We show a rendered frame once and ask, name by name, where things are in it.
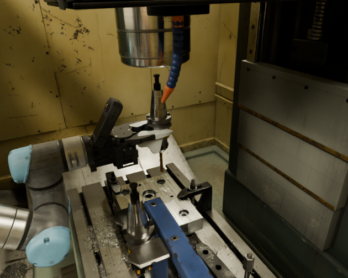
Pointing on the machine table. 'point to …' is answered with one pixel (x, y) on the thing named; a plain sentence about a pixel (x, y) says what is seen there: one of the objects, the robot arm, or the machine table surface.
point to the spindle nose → (148, 38)
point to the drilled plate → (193, 216)
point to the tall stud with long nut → (248, 260)
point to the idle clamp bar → (220, 271)
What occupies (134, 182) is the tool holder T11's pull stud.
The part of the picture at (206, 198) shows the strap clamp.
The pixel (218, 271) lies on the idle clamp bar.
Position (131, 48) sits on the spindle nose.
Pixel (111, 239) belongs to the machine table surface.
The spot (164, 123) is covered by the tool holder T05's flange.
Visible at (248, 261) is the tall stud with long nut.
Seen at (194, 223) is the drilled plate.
